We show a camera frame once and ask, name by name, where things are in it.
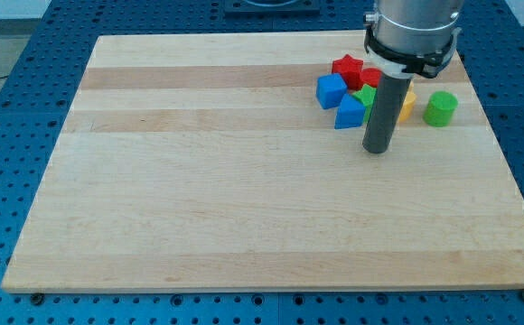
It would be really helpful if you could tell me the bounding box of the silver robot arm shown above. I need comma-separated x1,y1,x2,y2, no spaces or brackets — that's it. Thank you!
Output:
364,0,463,55

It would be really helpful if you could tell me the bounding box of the wooden board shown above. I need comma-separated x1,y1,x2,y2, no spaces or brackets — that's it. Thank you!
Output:
2,31,524,293

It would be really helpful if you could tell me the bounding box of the blue cube block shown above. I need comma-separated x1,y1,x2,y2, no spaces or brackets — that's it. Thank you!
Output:
316,73,348,109

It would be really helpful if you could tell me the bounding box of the blue wedge block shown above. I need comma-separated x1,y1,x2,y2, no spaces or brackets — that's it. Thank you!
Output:
334,94,366,129

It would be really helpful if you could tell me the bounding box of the green star block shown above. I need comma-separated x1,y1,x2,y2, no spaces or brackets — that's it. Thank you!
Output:
351,84,377,124

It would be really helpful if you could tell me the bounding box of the red star block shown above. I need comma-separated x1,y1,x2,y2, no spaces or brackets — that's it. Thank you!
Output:
331,54,364,90

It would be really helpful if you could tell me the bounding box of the red cylinder block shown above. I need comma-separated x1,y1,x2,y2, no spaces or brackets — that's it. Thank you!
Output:
360,68,382,88

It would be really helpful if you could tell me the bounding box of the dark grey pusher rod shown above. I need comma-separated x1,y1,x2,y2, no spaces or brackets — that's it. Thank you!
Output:
362,74,412,153

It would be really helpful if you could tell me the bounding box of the yellow block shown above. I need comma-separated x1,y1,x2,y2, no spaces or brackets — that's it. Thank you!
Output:
398,81,417,123

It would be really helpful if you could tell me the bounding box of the green cylinder block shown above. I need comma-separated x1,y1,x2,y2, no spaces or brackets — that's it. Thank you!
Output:
423,91,458,127

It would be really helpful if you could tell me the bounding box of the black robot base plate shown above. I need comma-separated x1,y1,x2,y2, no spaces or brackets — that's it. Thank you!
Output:
222,0,321,16

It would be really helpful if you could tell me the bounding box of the black white cable clamp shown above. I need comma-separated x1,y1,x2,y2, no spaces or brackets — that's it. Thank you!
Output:
364,27,462,79

